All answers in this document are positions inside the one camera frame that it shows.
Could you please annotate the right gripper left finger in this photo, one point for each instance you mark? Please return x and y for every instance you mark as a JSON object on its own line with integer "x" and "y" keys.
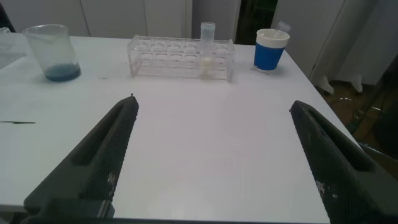
{"x": 105, "y": 161}

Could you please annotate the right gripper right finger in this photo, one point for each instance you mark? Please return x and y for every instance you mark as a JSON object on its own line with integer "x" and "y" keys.
{"x": 329, "y": 174}

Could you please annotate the test tube with pale pigment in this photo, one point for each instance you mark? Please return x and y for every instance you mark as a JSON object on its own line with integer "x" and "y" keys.
{"x": 206, "y": 64}

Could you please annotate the test tube with red pigment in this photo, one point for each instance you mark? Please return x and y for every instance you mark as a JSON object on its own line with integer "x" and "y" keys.
{"x": 283, "y": 26}

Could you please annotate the clear glass beaker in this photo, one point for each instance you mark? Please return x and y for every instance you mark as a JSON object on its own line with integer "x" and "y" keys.
{"x": 62, "y": 74}

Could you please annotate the clear acrylic test tube rack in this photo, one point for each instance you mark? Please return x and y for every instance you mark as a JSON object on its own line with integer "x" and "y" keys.
{"x": 12, "y": 49}
{"x": 168, "y": 59}

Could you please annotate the white partition foot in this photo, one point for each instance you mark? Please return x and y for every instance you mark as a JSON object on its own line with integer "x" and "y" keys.
{"x": 325, "y": 85}

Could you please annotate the blue white paper cup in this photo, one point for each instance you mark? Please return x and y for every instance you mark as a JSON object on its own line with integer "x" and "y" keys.
{"x": 267, "y": 56}

